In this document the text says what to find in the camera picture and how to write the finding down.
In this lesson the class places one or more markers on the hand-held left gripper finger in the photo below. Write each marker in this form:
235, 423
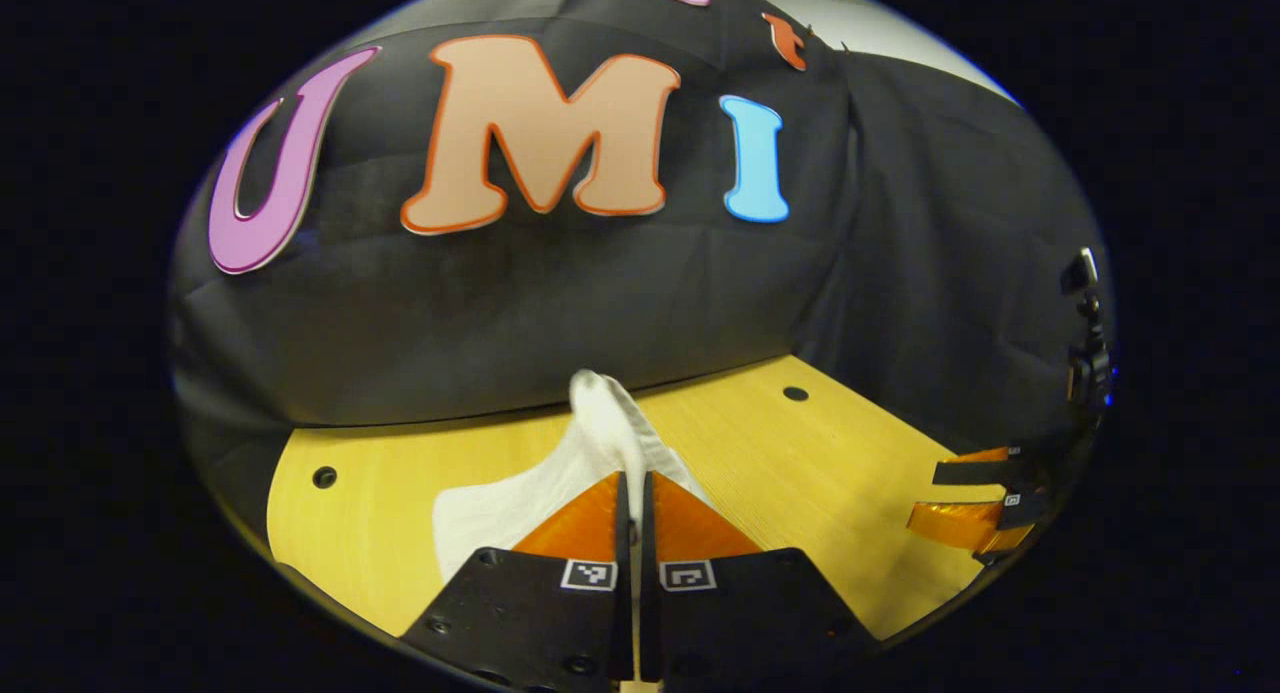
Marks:
650, 533
625, 533

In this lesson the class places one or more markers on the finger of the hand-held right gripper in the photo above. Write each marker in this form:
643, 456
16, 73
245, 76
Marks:
985, 470
960, 523

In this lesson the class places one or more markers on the cream white jeans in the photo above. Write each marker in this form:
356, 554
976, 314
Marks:
600, 433

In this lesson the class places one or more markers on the black metal stand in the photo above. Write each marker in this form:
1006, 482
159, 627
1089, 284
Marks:
1090, 358

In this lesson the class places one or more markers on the black backdrop cloth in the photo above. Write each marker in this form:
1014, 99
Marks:
600, 293

